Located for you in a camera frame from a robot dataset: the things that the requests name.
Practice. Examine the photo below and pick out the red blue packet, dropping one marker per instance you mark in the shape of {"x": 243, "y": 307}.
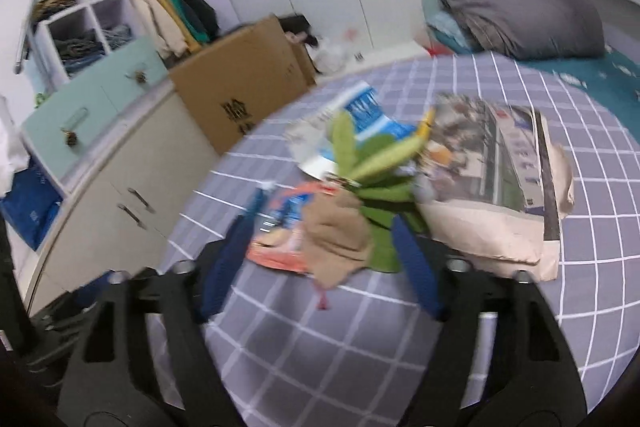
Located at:
{"x": 280, "y": 227}

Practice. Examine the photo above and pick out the white blue carton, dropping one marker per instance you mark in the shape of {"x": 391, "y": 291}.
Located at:
{"x": 365, "y": 107}

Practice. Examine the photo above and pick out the white plastic bag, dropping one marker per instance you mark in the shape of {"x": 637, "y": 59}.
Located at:
{"x": 332, "y": 57}

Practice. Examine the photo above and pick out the newspaper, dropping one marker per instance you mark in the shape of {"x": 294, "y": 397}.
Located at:
{"x": 475, "y": 147}

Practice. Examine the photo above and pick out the grey duvet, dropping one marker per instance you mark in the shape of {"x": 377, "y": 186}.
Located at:
{"x": 525, "y": 17}

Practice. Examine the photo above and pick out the yellow hanging garment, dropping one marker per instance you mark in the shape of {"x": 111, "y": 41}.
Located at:
{"x": 182, "y": 32}

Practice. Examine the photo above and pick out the hanging clothes row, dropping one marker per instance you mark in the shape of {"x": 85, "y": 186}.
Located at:
{"x": 155, "y": 17}

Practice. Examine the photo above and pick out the black clothes heap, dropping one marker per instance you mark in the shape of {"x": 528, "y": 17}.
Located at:
{"x": 295, "y": 27}

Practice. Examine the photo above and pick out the large cardboard box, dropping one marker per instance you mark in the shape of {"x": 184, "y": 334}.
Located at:
{"x": 235, "y": 72}

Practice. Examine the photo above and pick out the grey checked tablecloth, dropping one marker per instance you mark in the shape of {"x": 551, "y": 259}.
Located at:
{"x": 325, "y": 357}

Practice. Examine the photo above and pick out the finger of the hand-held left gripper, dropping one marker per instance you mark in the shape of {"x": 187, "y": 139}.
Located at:
{"x": 96, "y": 288}

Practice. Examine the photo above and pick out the teal drawer unit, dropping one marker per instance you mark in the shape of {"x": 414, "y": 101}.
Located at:
{"x": 100, "y": 102}

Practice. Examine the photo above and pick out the pine cone ornament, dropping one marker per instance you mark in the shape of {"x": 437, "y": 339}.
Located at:
{"x": 141, "y": 78}
{"x": 71, "y": 138}

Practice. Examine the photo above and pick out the beige paper bag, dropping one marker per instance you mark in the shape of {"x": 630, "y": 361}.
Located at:
{"x": 490, "y": 232}

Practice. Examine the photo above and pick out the green hanging shirt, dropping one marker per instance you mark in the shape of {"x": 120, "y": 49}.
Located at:
{"x": 192, "y": 24}

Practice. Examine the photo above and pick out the camouflage clothes pile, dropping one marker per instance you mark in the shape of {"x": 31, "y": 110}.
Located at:
{"x": 52, "y": 5}

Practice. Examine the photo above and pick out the white cabinet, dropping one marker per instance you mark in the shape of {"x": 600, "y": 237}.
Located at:
{"x": 100, "y": 217}

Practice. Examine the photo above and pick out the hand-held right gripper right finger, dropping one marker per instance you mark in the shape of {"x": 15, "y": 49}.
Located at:
{"x": 417, "y": 267}

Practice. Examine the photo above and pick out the black hanging coat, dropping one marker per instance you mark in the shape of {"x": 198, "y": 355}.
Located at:
{"x": 200, "y": 4}

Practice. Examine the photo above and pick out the green artificial plant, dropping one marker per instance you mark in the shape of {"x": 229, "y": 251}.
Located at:
{"x": 385, "y": 162}

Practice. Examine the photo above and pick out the pale pink butterfly sticker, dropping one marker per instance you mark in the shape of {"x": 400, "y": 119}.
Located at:
{"x": 350, "y": 34}

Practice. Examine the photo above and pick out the beige cloth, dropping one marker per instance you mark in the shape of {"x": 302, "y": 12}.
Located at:
{"x": 335, "y": 232}

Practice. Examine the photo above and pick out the dark folded clothes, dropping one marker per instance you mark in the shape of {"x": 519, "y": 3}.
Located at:
{"x": 80, "y": 47}

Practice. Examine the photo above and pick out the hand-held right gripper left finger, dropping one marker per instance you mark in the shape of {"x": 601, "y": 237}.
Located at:
{"x": 225, "y": 267}

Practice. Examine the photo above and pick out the blue plastic bag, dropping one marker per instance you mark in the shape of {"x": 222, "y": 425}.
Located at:
{"x": 30, "y": 207}

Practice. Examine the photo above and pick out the teal candy print bed sheet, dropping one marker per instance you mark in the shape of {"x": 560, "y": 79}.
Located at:
{"x": 600, "y": 72}

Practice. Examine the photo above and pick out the green toy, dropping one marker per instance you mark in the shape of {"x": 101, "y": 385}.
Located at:
{"x": 40, "y": 100}

